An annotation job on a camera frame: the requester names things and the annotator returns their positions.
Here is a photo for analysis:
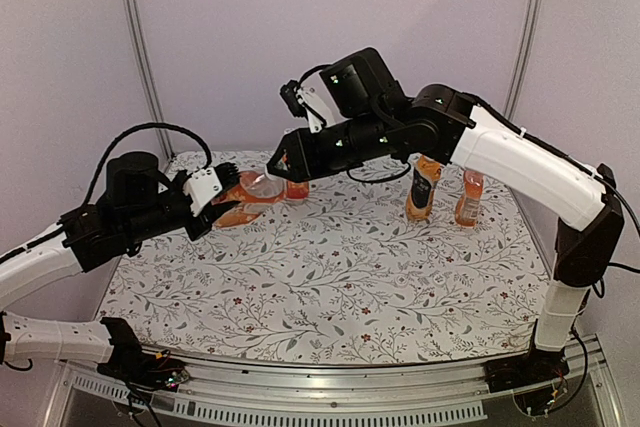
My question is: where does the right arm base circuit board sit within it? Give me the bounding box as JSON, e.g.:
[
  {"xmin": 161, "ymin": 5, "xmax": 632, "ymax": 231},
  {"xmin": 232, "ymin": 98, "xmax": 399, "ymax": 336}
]
[{"xmin": 513, "ymin": 372, "xmax": 568, "ymax": 418}]

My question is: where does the front aluminium rail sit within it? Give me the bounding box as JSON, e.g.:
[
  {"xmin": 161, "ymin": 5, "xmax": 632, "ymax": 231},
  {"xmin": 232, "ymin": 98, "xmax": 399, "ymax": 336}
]
[{"xmin": 44, "ymin": 335, "xmax": 629, "ymax": 426}]

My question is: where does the black braided cable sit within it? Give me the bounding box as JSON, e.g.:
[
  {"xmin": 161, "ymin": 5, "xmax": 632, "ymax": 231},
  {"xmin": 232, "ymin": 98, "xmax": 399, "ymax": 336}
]
[
  {"xmin": 297, "ymin": 64, "xmax": 334, "ymax": 93},
  {"xmin": 82, "ymin": 121, "xmax": 214, "ymax": 208}
]

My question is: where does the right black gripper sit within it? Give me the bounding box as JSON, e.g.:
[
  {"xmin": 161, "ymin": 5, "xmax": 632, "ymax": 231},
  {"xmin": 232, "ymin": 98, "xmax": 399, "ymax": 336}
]
[{"xmin": 266, "ymin": 109, "xmax": 394, "ymax": 182}]

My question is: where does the slim red-label tea bottle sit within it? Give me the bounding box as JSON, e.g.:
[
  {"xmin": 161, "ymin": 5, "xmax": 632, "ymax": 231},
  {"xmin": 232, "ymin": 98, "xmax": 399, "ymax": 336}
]
[{"xmin": 285, "ymin": 180, "xmax": 310, "ymax": 201}]

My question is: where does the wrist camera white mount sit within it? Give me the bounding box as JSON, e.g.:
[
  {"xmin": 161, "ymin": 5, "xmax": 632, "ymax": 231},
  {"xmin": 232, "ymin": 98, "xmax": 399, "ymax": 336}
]
[
  {"xmin": 182, "ymin": 167, "xmax": 220, "ymax": 217},
  {"xmin": 279, "ymin": 80, "xmax": 335, "ymax": 134}
]

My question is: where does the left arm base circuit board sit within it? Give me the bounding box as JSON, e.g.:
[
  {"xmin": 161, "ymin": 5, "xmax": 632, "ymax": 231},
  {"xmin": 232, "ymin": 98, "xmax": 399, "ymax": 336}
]
[{"xmin": 125, "ymin": 349, "xmax": 190, "ymax": 391}]

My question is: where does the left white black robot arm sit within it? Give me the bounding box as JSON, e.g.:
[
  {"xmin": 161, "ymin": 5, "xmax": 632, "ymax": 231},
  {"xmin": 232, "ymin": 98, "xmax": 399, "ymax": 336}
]
[{"xmin": 1, "ymin": 152, "xmax": 240, "ymax": 390}]

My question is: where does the right aluminium frame post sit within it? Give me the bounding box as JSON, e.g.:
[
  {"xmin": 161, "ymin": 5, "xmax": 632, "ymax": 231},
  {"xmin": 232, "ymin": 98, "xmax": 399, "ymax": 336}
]
[{"xmin": 502, "ymin": 0, "xmax": 550, "ymax": 118}]

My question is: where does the right black braided cable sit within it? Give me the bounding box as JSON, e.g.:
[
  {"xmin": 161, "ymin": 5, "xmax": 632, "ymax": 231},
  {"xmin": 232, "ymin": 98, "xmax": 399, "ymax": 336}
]
[{"xmin": 297, "ymin": 64, "xmax": 334, "ymax": 93}]

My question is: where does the floral patterned table mat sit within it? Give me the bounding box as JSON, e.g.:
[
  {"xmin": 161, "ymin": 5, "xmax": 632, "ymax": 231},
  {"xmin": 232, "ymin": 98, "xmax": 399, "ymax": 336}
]
[{"xmin": 99, "ymin": 160, "xmax": 548, "ymax": 364}]

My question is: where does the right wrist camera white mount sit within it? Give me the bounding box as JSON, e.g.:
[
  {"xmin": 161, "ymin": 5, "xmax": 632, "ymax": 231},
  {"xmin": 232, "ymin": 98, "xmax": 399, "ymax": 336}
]
[{"xmin": 279, "ymin": 80, "xmax": 335, "ymax": 134}]

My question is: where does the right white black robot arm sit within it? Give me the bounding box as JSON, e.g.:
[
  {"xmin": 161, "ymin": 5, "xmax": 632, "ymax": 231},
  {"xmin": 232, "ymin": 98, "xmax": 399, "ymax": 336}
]
[{"xmin": 267, "ymin": 47, "xmax": 630, "ymax": 392}]

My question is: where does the black-label orange drink bottle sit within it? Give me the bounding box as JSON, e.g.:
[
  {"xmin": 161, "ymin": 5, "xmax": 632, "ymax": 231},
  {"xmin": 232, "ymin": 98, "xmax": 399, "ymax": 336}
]
[{"xmin": 405, "ymin": 155, "xmax": 442, "ymax": 222}]

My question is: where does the left aluminium frame post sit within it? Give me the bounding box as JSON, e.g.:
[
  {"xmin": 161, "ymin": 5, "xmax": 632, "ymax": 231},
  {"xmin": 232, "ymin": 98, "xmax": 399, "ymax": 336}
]
[{"xmin": 112, "ymin": 0, "xmax": 175, "ymax": 161}]

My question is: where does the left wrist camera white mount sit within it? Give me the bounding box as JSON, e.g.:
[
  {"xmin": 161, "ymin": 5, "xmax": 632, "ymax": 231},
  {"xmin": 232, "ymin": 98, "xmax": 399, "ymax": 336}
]
[{"xmin": 182, "ymin": 167, "xmax": 220, "ymax": 217}]

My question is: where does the wide orange tea bottle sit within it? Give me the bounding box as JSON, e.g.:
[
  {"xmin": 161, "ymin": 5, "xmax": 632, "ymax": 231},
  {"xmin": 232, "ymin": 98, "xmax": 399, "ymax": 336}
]
[{"xmin": 454, "ymin": 170, "xmax": 484, "ymax": 227}]

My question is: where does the left black braided cable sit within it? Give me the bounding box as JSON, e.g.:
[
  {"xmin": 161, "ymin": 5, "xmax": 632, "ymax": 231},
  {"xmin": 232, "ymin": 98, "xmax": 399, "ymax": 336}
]
[{"xmin": 82, "ymin": 121, "xmax": 214, "ymax": 208}]

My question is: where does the aluminium frame post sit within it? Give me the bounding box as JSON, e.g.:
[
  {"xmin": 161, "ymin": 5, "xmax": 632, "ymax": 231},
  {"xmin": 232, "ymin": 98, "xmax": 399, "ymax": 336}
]
[
  {"xmin": 502, "ymin": 0, "xmax": 550, "ymax": 118},
  {"xmin": 112, "ymin": 0, "xmax": 175, "ymax": 161}
]

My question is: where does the orange grey-label tea bottle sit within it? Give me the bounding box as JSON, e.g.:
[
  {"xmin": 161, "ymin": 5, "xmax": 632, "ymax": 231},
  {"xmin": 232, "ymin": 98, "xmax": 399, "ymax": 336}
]
[{"xmin": 214, "ymin": 170, "xmax": 285, "ymax": 228}]

